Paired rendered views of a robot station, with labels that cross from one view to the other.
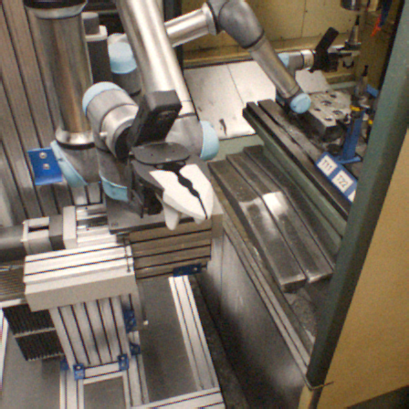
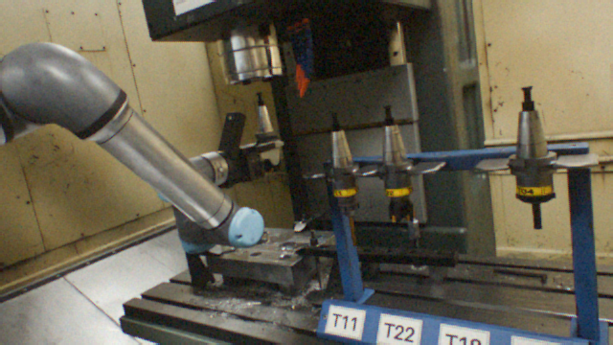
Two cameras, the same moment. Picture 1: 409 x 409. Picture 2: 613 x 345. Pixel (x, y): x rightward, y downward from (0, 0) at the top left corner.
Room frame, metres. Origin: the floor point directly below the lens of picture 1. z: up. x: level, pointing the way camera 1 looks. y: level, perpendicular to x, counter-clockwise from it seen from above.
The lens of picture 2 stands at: (0.82, -0.01, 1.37)
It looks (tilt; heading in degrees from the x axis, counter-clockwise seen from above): 10 degrees down; 324
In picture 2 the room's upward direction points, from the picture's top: 10 degrees counter-clockwise
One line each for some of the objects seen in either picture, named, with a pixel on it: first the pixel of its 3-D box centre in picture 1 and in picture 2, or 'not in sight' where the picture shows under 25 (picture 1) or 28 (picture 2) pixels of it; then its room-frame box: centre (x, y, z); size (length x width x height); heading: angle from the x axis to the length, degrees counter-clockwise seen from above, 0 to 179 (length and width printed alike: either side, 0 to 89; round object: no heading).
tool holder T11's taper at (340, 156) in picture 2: (361, 84); (339, 148); (1.45, -0.54, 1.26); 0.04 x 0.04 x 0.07
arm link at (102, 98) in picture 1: (112, 115); not in sight; (0.64, 0.15, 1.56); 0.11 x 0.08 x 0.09; 29
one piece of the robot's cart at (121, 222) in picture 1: (141, 205); not in sight; (0.93, 0.18, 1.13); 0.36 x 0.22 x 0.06; 104
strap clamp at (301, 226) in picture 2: not in sight; (310, 230); (1.84, -0.72, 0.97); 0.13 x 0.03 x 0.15; 108
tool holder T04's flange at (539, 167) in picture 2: not in sight; (533, 163); (1.13, -0.65, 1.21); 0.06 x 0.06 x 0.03
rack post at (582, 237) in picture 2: not in sight; (583, 254); (1.10, -0.72, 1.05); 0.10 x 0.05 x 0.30; 108
